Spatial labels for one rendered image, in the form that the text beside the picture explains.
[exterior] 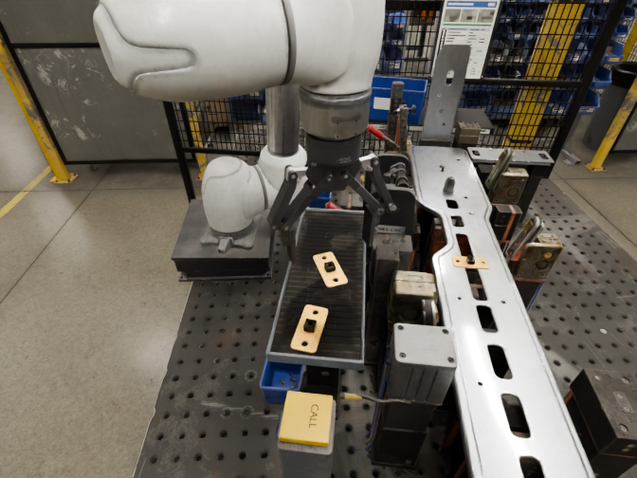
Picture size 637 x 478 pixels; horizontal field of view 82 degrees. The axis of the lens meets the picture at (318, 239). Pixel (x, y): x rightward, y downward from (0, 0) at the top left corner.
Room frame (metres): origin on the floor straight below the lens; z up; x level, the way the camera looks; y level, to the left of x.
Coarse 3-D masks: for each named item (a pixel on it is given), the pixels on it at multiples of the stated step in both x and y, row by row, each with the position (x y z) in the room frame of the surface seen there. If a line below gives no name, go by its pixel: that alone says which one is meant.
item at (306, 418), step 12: (288, 396) 0.24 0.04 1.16; (300, 396) 0.24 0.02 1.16; (312, 396) 0.24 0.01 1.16; (324, 396) 0.24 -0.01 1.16; (288, 408) 0.23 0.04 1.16; (300, 408) 0.23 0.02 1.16; (312, 408) 0.23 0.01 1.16; (324, 408) 0.23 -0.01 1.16; (288, 420) 0.21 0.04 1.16; (300, 420) 0.21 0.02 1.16; (312, 420) 0.21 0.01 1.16; (324, 420) 0.21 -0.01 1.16; (288, 432) 0.20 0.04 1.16; (300, 432) 0.20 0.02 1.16; (312, 432) 0.20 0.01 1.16; (324, 432) 0.20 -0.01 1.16; (312, 444) 0.19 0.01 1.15; (324, 444) 0.18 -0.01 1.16
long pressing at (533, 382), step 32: (416, 160) 1.21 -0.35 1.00; (448, 160) 1.21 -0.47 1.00; (416, 192) 0.99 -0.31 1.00; (480, 192) 0.99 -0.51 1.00; (448, 224) 0.82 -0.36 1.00; (480, 224) 0.83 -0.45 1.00; (448, 256) 0.69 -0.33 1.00; (480, 256) 0.69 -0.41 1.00; (448, 288) 0.58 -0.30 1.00; (512, 288) 0.58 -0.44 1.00; (448, 320) 0.49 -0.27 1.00; (512, 320) 0.49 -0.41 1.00; (480, 352) 0.41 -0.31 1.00; (512, 352) 0.41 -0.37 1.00; (512, 384) 0.35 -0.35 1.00; (544, 384) 0.35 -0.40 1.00; (480, 416) 0.29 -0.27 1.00; (544, 416) 0.29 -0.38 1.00; (480, 448) 0.24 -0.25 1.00; (512, 448) 0.24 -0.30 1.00; (544, 448) 0.24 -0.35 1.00; (576, 448) 0.24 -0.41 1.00
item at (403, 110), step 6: (402, 108) 1.13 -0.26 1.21; (408, 108) 1.14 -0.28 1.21; (414, 108) 1.13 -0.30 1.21; (402, 114) 1.13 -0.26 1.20; (414, 114) 1.13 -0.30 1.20; (402, 120) 1.13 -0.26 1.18; (402, 126) 1.13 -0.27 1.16; (402, 132) 1.13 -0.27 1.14; (402, 138) 1.13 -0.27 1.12; (402, 144) 1.13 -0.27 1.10; (402, 150) 1.13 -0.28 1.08
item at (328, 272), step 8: (320, 256) 0.51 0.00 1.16; (328, 256) 0.51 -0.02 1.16; (320, 264) 0.49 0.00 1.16; (328, 264) 0.48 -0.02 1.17; (336, 264) 0.49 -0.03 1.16; (320, 272) 0.47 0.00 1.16; (328, 272) 0.47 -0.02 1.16; (336, 272) 0.47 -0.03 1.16; (328, 280) 0.45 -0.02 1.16; (344, 280) 0.45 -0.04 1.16
